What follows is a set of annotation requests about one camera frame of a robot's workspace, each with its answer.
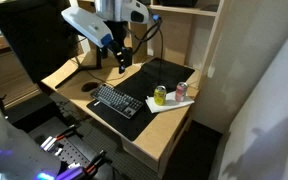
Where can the yellow soda can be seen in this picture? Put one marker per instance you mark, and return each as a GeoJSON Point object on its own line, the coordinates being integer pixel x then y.
{"type": "Point", "coordinates": [160, 96]}

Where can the pink soda can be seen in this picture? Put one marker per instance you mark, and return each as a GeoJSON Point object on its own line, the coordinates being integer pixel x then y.
{"type": "Point", "coordinates": [181, 92]}

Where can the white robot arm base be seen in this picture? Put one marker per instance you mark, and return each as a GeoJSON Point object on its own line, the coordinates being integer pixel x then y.
{"type": "Point", "coordinates": [10, 146]}

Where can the black monitor stand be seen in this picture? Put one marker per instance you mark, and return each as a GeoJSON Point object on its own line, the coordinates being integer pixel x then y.
{"type": "Point", "coordinates": [99, 58]}

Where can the grey black mechanical keyboard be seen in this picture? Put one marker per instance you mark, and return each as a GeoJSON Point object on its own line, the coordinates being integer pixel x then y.
{"type": "Point", "coordinates": [117, 100]}

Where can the black desk mat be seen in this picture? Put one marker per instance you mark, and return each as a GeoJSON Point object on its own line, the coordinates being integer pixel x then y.
{"type": "Point", "coordinates": [140, 83]}

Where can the black curved monitor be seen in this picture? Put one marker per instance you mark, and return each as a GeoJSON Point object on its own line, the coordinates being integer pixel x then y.
{"type": "Point", "coordinates": [34, 36]}

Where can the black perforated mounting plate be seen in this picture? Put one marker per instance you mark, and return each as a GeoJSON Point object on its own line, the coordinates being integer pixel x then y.
{"type": "Point", "coordinates": [74, 153]}

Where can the white paper napkin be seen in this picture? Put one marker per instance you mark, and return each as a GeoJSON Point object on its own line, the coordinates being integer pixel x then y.
{"type": "Point", "coordinates": [170, 105]}

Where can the white outlet plate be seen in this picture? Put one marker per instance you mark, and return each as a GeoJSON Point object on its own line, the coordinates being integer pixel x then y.
{"type": "Point", "coordinates": [150, 52]}

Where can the wooden shelf unit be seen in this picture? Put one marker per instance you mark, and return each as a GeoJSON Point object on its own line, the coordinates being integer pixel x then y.
{"type": "Point", "coordinates": [190, 36]}

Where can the black computer mouse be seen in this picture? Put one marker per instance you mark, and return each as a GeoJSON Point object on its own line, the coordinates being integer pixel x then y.
{"type": "Point", "coordinates": [89, 87]}

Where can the black zip case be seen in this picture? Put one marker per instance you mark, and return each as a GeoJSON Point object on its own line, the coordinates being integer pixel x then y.
{"type": "Point", "coordinates": [177, 2]}

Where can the wooden slatted panel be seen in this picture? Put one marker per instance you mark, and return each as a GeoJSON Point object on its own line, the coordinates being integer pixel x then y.
{"type": "Point", "coordinates": [4, 76]}

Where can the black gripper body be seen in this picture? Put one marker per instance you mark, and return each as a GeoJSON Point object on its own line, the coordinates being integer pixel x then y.
{"type": "Point", "coordinates": [122, 53]}

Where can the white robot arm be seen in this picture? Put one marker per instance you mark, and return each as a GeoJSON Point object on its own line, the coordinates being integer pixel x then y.
{"type": "Point", "coordinates": [87, 25]}

